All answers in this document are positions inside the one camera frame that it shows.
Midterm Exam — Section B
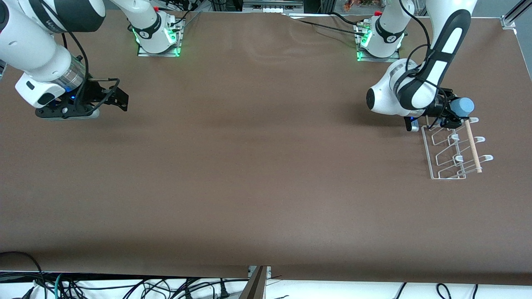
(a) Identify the light blue plastic cup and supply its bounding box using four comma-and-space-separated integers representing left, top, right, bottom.
451, 97, 475, 119

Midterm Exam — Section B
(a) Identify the white wire cup rack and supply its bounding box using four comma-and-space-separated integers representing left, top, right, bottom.
421, 118, 494, 180

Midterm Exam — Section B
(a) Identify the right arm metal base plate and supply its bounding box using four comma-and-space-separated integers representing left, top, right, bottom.
137, 19, 184, 58

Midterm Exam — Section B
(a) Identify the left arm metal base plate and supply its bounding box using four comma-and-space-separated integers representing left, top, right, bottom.
356, 23, 401, 63

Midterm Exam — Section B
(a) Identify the aluminium frame profile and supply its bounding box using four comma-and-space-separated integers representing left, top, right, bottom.
501, 0, 532, 29

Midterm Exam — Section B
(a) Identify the short black table cable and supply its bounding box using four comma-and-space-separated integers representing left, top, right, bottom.
330, 12, 370, 25

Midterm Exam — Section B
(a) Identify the long black table cable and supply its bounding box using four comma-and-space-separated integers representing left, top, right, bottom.
287, 15, 368, 38

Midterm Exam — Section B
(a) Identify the thick black floor cable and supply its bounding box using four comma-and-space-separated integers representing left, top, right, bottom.
0, 251, 46, 291

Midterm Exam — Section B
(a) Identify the brown angled post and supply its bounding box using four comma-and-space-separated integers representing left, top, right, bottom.
240, 267, 266, 299

